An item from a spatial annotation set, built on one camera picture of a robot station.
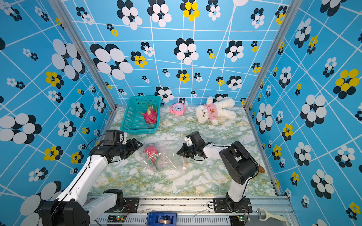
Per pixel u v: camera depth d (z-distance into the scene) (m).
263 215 0.71
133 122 1.10
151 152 0.84
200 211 0.72
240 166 0.48
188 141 0.88
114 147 0.63
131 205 0.74
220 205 0.72
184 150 0.81
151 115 1.02
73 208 0.39
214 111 1.05
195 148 0.74
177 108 1.16
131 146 0.72
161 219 0.68
